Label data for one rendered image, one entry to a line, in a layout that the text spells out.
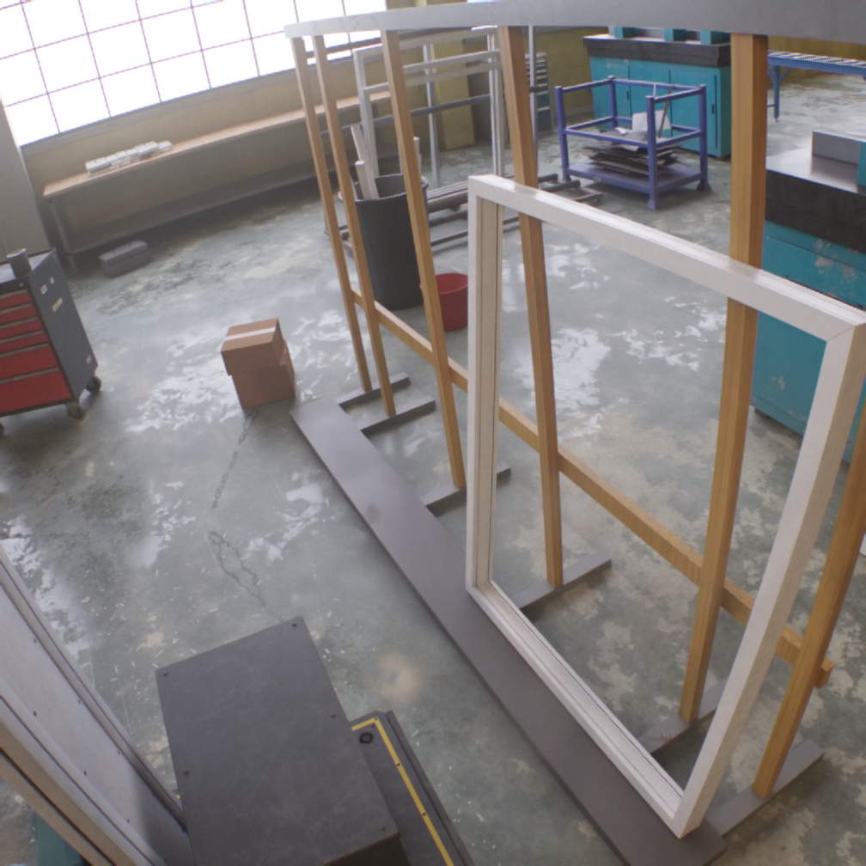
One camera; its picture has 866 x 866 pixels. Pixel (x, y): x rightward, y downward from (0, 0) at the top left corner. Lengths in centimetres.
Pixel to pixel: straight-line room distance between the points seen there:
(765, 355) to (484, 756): 206
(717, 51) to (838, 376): 656
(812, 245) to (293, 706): 246
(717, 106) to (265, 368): 541
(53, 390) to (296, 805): 357
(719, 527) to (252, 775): 110
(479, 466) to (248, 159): 677
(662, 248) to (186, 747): 129
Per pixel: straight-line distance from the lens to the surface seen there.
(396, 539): 288
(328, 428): 361
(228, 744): 144
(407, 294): 476
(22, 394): 465
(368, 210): 453
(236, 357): 396
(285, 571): 296
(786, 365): 328
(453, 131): 911
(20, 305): 436
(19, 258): 435
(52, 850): 164
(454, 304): 432
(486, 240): 198
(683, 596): 266
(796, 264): 307
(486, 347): 208
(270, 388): 403
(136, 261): 723
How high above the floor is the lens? 197
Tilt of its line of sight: 32 degrees down
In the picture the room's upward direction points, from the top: 10 degrees counter-clockwise
